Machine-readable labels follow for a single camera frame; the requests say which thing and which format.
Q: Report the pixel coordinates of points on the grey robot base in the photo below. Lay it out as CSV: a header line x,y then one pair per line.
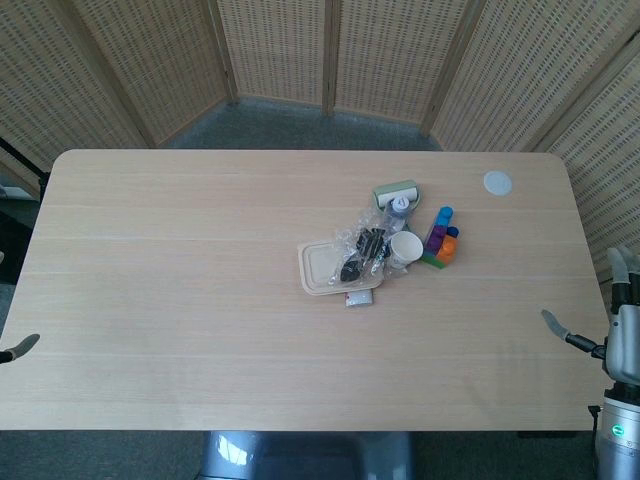
x,y
305,456

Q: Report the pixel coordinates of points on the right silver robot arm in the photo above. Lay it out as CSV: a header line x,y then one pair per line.
x,y
617,435

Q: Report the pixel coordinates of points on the clear bag with black cutlery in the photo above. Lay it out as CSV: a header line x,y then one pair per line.
x,y
362,247

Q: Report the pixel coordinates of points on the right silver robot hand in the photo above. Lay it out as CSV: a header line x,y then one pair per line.
x,y
622,345

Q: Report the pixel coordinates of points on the white paper cup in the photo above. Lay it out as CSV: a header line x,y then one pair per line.
x,y
404,250

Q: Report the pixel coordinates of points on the colourful building block stack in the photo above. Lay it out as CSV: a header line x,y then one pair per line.
x,y
440,245

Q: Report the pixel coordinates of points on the black tripod stand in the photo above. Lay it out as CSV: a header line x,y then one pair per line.
x,y
22,159

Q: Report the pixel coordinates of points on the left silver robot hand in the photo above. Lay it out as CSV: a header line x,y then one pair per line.
x,y
20,346

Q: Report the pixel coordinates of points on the beige rectangular tray lid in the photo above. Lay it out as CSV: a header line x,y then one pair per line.
x,y
320,270

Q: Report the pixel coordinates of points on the clear bottle with grey cap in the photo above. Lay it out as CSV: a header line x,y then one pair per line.
x,y
398,209

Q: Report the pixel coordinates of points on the white round grommet cover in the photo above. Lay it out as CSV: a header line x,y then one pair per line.
x,y
498,182

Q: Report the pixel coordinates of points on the bamboo folding screen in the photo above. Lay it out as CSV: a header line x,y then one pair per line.
x,y
390,55

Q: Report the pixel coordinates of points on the small silver packet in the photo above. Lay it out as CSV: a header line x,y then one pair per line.
x,y
359,299

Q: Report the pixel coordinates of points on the green white lint roller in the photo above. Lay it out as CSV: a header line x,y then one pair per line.
x,y
397,192

